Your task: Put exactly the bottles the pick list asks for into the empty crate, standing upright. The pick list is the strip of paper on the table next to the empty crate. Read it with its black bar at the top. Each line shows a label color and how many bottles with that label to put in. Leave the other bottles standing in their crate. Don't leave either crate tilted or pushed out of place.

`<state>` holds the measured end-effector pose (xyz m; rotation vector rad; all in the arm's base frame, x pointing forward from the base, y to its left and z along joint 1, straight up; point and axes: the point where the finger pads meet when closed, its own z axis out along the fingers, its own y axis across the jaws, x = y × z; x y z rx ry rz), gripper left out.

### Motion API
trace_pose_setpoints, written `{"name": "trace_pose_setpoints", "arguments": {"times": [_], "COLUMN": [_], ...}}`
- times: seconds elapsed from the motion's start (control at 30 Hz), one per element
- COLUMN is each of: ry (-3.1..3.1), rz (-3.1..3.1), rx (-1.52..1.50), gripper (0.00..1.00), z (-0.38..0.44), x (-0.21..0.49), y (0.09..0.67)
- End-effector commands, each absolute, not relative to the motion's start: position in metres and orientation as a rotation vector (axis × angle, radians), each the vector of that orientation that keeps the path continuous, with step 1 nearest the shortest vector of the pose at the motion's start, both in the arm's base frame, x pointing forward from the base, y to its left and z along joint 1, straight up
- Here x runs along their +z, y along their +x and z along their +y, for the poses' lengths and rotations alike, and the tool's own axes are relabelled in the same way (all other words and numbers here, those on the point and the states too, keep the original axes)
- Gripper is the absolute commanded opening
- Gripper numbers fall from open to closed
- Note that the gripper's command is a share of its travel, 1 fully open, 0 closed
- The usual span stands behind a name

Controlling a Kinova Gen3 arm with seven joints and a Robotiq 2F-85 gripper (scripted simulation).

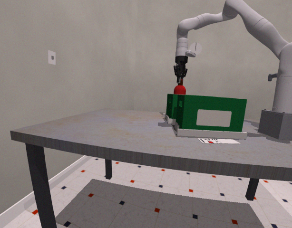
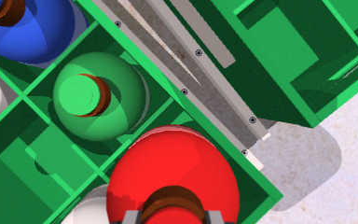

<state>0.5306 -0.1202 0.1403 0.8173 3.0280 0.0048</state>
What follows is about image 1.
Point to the white paper pick list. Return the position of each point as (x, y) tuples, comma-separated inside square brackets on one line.
[(221, 141)]

